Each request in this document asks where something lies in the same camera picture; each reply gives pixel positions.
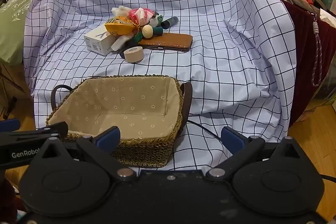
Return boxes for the pink and white cloth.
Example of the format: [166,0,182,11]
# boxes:
[128,7,154,28]

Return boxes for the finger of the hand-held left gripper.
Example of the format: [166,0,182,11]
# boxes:
[0,122,69,146]
[0,118,21,132]

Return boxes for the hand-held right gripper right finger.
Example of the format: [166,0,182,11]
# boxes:
[206,126,302,182]

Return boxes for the brown leather wallet case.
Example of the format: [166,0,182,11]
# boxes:
[138,32,193,53]

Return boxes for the yellow patterned pouch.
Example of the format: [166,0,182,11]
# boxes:
[104,17,138,37]

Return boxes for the green and white plush bird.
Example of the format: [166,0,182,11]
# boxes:
[148,12,164,29]

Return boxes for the white cotton pad packet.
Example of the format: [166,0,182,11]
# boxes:
[110,35,132,51]

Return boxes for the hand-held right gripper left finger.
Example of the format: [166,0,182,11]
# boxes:
[39,126,137,182]

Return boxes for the beige tape roll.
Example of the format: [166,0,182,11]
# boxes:
[123,46,145,64]

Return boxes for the black cable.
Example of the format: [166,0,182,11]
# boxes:
[187,120,223,141]

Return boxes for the dark red velvet cloth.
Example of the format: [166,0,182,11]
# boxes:
[270,1,336,127]

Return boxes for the grey cylinder container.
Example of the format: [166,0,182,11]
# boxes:
[161,17,179,29]

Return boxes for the purple and white rope lanyard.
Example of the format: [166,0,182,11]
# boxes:
[311,15,322,86]

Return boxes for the woven basket with fabric lining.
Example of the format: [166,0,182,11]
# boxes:
[46,75,193,168]

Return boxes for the white checkered bed sheet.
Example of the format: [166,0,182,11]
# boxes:
[22,0,297,170]

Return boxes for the black stand legs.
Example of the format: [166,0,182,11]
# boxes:
[0,64,27,119]

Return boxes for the beige makeup sponge teal handle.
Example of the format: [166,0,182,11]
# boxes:
[142,25,163,39]

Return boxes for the white cardboard box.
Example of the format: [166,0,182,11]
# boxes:
[84,25,118,56]

